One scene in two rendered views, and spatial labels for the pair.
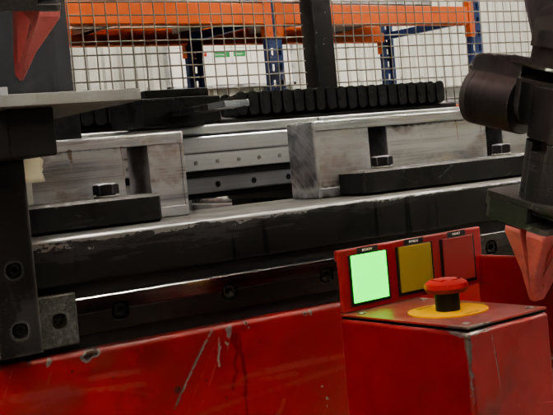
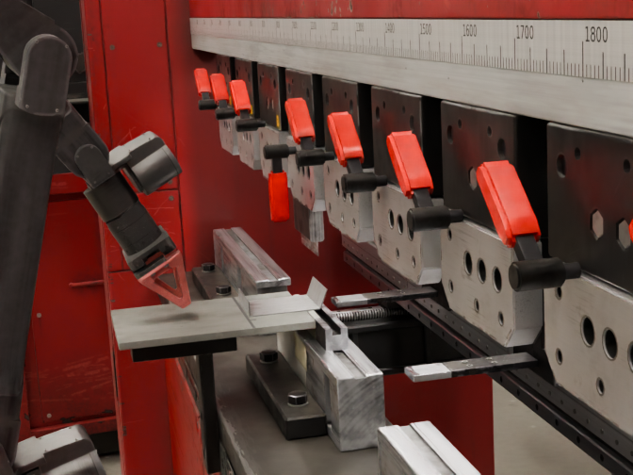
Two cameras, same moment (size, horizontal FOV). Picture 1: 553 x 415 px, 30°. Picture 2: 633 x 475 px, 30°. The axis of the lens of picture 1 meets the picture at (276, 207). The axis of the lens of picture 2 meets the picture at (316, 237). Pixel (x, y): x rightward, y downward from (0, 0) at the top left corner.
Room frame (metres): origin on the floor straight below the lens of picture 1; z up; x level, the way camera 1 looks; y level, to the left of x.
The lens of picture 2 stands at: (1.59, -1.20, 1.42)
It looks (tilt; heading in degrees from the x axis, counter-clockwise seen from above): 11 degrees down; 109
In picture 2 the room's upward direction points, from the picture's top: 3 degrees counter-clockwise
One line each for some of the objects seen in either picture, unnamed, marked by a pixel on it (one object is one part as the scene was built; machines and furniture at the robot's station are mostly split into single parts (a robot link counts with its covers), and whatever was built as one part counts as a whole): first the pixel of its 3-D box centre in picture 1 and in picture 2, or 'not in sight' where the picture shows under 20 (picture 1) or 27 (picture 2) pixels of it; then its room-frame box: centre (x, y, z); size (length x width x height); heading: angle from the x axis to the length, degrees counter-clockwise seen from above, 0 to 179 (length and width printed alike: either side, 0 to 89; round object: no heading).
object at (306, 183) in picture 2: not in sight; (332, 136); (1.15, 0.18, 1.26); 0.15 x 0.09 x 0.17; 121
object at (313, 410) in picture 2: (15, 222); (283, 391); (1.03, 0.26, 0.89); 0.30 x 0.05 x 0.03; 121
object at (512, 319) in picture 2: not in sight; (526, 214); (1.46, -0.34, 1.26); 0.15 x 0.09 x 0.17; 121
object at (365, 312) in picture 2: not in sight; (460, 324); (1.15, 0.91, 0.81); 0.64 x 0.08 x 0.14; 31
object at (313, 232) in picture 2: not in sight; (308, 216); (1.06, 0.33, 1.13); 0.10 x 0.02 x 0.10; 121
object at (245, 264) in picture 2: not in sight; (249, 275); (0.78, 0.80, 0.92); 0.50 x 0.06 x 0.10; 121
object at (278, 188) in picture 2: not in sight; (282, 183); (1.09, 0.16, 1.20); 0.04 x 0.02 x 0.10; 31
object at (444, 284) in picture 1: (447, 297); not in sight; (0.92, -0.15, 0.79); 0.04 x 0.04 x 0.04
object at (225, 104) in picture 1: (188, 104); (515, 353); (1.38, 0.10, 1.01); 0.26 x 0.12 x 0.05; 31
